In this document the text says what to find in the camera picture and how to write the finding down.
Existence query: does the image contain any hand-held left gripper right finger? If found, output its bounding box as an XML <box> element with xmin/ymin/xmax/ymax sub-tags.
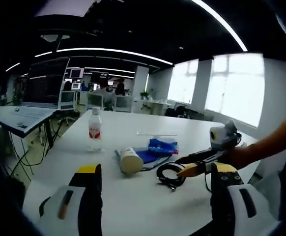
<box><xmin>209</xmin><ymin>161</ymin><xmax>281</xmax><ymax>236</ymax></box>

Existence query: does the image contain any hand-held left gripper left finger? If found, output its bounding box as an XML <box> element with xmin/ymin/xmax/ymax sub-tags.
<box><xmin>38</xmin><ymin>164</ymin><xmax>103</xmax><ymax>236</ymax></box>

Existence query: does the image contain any blue tissue pack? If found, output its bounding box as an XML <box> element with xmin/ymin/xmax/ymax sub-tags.
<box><xmin>147</xmin><ymin>138</ymin><xmax>179</xmax><ymax>156</ymax></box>

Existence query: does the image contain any blue wet wipes pack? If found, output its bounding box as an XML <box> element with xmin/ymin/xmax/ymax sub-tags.
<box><xmin>114</xmin><ymin>146</ymin><xmax>175</xmax><ymax>172</ymax></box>

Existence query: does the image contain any white paper cup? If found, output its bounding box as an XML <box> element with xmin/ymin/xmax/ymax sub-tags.
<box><xmin>119</xmin><ymin>146</ymin><xmax>144</xmax><ymax>175</ymax></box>

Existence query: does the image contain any clear plastic water bottle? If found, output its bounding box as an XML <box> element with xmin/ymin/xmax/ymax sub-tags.
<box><xmin>88</xmin><ymin>107</ymin><xmax>103</xmax><ymax>152</ymax></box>

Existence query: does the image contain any person's right hand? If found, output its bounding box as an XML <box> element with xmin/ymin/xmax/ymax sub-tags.
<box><xmin>223</xmin><ymin>144</ymin><xmax>257</xmax><ymax>171</ymax></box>

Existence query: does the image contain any white table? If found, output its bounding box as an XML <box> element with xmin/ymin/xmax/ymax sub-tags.
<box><xmin>22</xmin><ymin>109</ymin><xmax>260</xmax><ymax>236</ymax></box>

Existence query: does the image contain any white table strip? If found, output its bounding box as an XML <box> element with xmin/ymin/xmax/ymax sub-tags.
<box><xmin>136</xmin><ymin>132</ymin><xmax>178</xmax><ymax>138</ymax></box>

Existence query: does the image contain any dark office chair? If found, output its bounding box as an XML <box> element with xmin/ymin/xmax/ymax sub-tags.
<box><xmin>166</xmin><ymin>105</ymin><xmax>191</xmax><ymax>119</ymax></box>

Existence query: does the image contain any wide window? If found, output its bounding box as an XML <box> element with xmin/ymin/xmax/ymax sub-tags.
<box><xmin>205</xmin><ymin>54</ymin><xmax>266</xmax><ymax>128</ymax></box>

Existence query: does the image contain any white counter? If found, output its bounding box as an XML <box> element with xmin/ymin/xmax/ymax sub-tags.
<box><xmin>133</xmin><ymin>98</ymin><xmax>172</xmax><ymax>115</ymax></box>

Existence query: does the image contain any narrow window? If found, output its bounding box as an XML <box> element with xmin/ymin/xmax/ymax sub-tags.
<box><xmin>167</xmin><ymin>59</ymin><xmax>199</xmax><ymax>104</ymax></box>

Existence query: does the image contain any white office chair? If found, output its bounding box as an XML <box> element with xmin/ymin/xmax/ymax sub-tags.
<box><xmin>87</xmin><ymin>93</ymin><xmax>105</xmax><ymax>111</ymax></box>
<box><xmin>114</xmin><ymin>95</ymin><xmax>132</xmax><ymax>113</ymax></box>
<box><xmin>59</xmin><ymin>90</ymin><xmax>76</xmax><ymax>111</ymax></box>

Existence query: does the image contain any grey side table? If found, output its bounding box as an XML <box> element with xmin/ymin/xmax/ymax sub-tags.
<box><xmin>0</xmin><ymin>105</ymin><xmax>60</xmax><ymax>153</ymax></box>

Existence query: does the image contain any short ceiling light strip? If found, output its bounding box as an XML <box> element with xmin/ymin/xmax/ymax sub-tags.
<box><xmin>190</xmin><ymin>0</ymin><xmax>248</xmax><ymax>52</ymax></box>

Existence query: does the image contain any purple monitor screen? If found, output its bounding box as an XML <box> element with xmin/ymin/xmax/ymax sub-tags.
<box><xmin>70</xmin><ymin>68</ymin><xmax>84</xmax><ymax>79</ymax></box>

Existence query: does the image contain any long curved ceiling light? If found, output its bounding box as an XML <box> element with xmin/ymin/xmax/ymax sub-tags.
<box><xmin>34</xmin><ymin>48</ymin><xmax>173</xmax><ymax>65</ymax></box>

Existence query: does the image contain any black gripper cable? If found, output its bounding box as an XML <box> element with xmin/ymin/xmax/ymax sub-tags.
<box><xmin>202</xmin><ymin>172</ymin><xmax>213</xmax><ymax>193</ymax></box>

